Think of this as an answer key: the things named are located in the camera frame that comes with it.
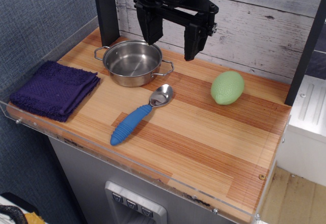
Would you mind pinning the green plastic lime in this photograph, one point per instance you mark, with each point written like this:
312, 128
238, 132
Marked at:
227, 87

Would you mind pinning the black vertical post left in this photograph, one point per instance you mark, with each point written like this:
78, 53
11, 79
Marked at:
108, 21

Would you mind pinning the grey cabinet with dispenser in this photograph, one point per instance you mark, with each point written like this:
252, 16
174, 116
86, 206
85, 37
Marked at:
109, 194

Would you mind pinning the violet folded cloth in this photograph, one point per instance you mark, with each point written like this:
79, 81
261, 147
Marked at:
55, 91

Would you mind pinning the stainless steel pot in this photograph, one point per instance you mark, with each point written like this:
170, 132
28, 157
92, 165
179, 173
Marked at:
132, 63

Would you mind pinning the black vertical post right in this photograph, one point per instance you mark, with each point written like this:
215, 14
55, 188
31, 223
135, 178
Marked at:
303, 64

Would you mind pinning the yellow object bottom left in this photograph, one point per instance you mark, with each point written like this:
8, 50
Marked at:
33, 218

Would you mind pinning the blue handled metal spoon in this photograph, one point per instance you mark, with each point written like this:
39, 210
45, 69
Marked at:
160, 97

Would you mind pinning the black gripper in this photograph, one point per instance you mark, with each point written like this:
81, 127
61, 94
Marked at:
197, 16

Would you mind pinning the white appliance at right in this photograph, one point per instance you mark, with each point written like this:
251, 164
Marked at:
302, 148

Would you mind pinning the clear acrylic table guard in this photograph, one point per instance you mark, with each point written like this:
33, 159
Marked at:
210, 153

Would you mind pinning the black vertical post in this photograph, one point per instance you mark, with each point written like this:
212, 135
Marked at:
303, 64
108, 21

